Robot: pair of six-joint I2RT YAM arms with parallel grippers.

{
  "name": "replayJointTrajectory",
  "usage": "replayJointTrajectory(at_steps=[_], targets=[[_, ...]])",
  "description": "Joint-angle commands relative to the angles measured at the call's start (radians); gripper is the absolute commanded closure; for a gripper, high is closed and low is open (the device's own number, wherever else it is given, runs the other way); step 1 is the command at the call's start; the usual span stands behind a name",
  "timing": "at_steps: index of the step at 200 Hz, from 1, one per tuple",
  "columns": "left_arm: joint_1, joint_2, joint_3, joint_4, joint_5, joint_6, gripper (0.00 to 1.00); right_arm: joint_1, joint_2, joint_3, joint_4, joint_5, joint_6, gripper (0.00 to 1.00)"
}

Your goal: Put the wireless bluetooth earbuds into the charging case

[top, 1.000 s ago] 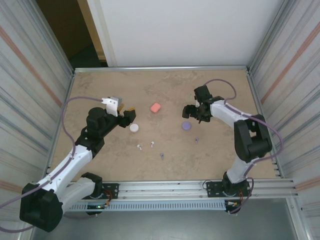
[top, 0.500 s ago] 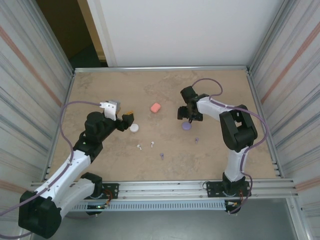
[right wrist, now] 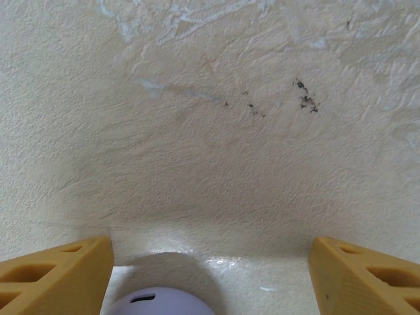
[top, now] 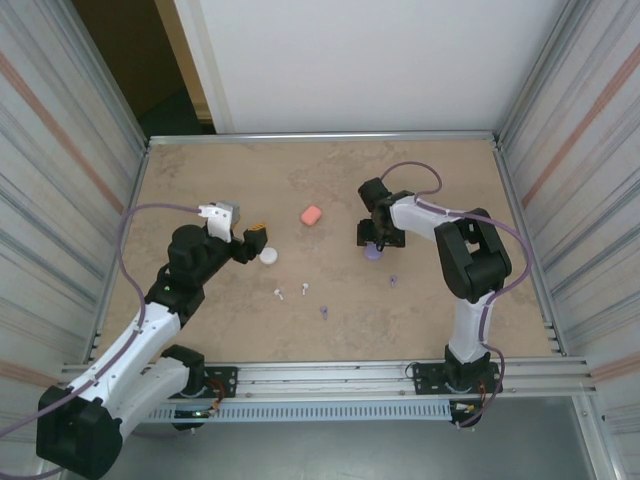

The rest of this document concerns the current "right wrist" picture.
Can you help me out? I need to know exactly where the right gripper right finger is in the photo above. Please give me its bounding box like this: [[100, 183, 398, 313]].
[[308, 236, 420, 315]]

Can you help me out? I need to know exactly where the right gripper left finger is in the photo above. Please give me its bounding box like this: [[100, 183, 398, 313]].
[[0, 236, 114, 315]]

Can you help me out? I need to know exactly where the purple earbud charging case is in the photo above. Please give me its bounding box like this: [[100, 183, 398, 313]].
[[100, 287, 217, 315]]

